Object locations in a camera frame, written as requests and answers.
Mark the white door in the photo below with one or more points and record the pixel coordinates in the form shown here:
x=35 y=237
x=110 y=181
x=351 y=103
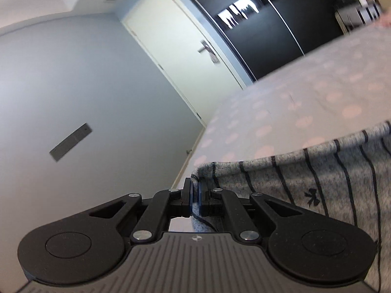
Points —
x=171 y=36

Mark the grey pink-dotted bed sheet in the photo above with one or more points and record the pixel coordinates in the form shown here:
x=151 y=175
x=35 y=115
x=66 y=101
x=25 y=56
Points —
x=335 y=90

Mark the pink patterned pillow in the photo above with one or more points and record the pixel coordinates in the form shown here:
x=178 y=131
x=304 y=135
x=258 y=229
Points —
x=384 y=20

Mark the grey wall switch panel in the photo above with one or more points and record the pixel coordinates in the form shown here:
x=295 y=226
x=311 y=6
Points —
x=70 y=142

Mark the silver door handle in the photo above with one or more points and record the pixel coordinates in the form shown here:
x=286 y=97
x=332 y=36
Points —
x=207 y=48

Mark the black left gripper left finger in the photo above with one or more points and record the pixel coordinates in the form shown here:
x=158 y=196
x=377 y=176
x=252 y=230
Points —
x=181 y=199

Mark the grey bedside cabinet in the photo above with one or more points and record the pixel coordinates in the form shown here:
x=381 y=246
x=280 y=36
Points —
x=354 y=16

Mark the grey striped garment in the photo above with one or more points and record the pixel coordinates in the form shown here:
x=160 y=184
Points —
x=347 y=179

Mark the black sliding wardrobe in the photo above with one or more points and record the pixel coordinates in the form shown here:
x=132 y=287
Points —
x=267 y=34

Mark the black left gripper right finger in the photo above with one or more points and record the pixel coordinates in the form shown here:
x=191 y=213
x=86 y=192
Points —
x=210 y=200

